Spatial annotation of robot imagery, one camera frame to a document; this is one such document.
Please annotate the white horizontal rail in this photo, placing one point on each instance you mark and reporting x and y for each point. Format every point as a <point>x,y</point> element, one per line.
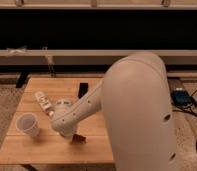
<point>88,57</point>

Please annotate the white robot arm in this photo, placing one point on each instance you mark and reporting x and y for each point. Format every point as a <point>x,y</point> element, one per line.
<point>134,98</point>

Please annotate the black rectangular block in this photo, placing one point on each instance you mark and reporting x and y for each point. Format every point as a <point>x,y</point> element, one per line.
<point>83,89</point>

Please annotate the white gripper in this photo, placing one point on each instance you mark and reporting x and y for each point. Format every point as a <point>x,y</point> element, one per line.
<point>69,133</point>

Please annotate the white tube bottle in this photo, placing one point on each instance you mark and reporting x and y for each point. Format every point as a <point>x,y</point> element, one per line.
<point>44,103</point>

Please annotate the wooden table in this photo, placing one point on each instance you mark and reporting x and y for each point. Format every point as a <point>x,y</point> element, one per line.
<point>49,147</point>

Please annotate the translucent plastic cup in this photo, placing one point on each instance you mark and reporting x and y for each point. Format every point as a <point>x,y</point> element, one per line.
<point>28,124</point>

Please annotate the red pepper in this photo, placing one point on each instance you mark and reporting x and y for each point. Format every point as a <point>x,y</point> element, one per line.
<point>79,138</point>

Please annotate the blue device on floor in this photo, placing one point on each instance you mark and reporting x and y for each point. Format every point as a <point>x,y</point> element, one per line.
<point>181,97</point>

